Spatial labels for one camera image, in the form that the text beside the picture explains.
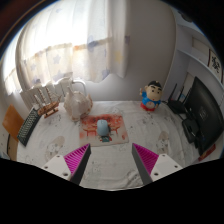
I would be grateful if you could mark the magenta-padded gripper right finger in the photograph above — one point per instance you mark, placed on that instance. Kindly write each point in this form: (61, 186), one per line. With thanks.
(148, 160)

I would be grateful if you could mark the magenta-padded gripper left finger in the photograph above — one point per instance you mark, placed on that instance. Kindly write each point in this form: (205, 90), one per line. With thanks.
(76, 160)

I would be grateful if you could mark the light blue computer mouse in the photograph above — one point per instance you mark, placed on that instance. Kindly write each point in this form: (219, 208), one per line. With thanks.
(102, 127)

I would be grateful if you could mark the white patterned tablecloth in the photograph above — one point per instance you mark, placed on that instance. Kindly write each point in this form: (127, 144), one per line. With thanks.
(150, 130)

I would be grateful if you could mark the black glossy desk device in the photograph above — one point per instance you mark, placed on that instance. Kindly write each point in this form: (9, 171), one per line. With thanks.
(190, 128)

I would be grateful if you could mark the large white conch shell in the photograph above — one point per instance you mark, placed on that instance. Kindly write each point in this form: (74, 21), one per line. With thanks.
(78, 105)

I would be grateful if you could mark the wooden model sailing ship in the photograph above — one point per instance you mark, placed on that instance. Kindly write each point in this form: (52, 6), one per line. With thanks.
(50, 108)

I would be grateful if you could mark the black keyboard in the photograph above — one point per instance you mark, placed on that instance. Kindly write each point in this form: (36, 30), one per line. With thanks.
(28, 126)

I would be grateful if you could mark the black router with antennas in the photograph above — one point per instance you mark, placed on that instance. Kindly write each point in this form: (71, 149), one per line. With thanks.
(176, 106)

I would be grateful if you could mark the cartoon boy figurine clock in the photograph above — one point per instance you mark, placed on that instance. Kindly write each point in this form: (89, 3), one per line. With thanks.
(151, 96)

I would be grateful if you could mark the orange wooden board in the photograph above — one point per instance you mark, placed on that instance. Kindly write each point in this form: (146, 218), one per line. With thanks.
(13, 121)

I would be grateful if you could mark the white radiator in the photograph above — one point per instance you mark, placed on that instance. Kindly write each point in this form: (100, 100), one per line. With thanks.
(30, 96)

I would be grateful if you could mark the framed calligraphy picture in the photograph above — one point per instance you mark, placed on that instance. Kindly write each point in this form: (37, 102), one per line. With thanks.
(215, 65)

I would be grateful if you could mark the white star-print curtain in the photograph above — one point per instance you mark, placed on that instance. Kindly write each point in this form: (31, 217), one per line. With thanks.
(73, 40)

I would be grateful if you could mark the white wall shelf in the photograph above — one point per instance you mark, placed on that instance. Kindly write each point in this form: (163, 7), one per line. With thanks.
(200, 60)

